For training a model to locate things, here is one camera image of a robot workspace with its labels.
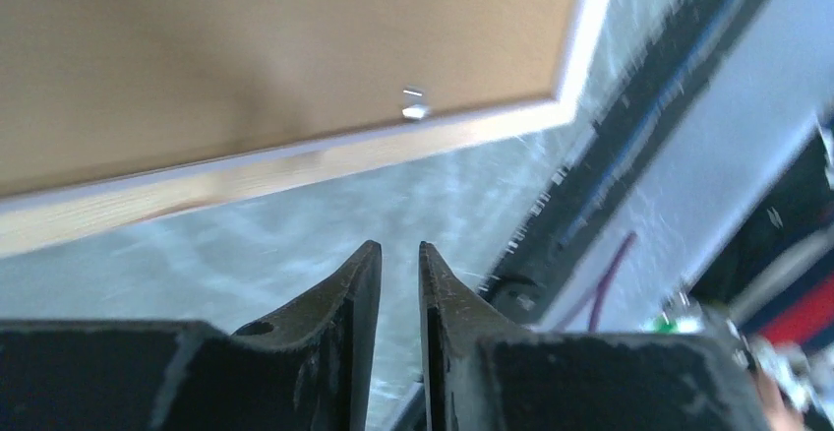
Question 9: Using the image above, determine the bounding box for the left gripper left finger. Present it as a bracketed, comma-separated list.
[1, 241, 382, 430]

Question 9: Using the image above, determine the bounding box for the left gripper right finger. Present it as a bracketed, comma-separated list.
[419, 242, 768, 430]

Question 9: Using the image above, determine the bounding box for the white wooden picture frame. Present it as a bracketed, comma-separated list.
[1, 0, 611, 257]

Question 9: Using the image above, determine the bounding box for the brown backing board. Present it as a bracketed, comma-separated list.
[1, 0, 575, 196]

